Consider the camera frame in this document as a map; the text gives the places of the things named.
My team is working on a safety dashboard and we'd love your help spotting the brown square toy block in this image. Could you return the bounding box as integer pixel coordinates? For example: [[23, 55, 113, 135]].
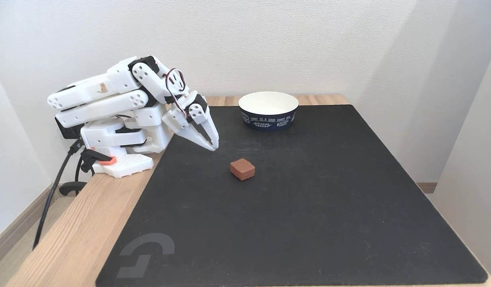
[[230, 158, 256, 181]]

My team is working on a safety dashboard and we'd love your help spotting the white navy paper bowl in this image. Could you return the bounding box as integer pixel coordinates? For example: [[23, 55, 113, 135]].
[[238, 91, 299, 132]]

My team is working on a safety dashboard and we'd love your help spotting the black orange table clamp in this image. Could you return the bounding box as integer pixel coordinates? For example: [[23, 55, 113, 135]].
[[59, 147, 117, 197]]

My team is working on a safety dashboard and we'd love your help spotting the large black desk mat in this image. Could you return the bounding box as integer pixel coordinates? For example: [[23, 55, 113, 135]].
[[95, 104, 489, 287]]

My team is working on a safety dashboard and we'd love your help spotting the black power adapter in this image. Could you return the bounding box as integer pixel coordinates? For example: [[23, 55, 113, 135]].
[[55, 116, 85, 140]]

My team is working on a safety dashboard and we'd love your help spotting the long wooden baseboard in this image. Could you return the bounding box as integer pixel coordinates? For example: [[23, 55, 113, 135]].
[[0, 183, 67, 271]]

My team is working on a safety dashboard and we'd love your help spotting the short wooden baseboard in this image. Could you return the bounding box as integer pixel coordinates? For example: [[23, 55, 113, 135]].
[[414, 181, 438, 195]]

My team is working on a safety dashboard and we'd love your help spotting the red black gripper servo wire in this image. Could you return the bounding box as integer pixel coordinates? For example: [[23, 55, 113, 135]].
[[165, 68, 189, 118]]

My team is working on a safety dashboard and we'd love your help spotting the thick black power cable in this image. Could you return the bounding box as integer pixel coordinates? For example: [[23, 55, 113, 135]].
[[32, 138, 84, 251]]

